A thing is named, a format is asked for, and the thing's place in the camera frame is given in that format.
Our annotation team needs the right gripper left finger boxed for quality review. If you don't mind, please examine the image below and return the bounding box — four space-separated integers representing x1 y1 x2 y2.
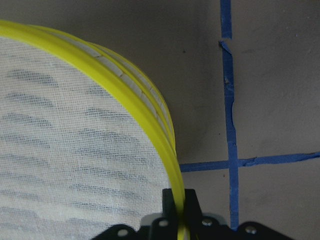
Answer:
162 188 179 225

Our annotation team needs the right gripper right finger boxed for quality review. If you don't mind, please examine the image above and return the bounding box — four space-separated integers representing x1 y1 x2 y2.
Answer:
184 188 203 223

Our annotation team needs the yellow steamer layer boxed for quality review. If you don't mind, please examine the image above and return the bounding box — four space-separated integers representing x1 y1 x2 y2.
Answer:
0 20 185 240
38 26 177 161

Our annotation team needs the white steamer cloth liner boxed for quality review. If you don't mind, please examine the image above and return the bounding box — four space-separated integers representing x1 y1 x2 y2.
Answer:
0 37 170 240

